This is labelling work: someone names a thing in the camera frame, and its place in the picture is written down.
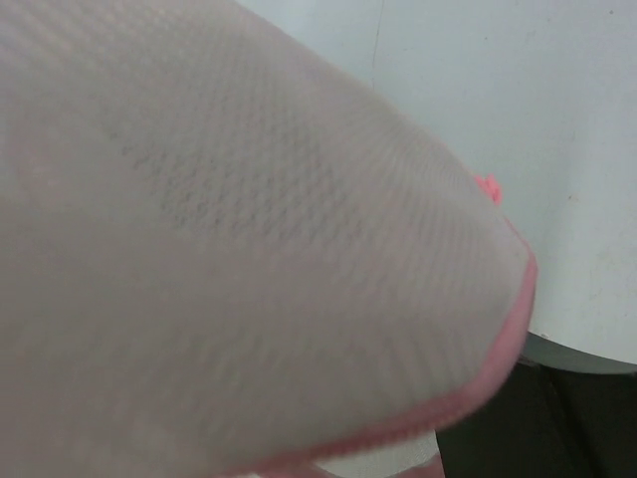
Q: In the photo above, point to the white mesh laundry bag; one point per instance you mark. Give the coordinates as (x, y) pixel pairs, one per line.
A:
(222, 256)

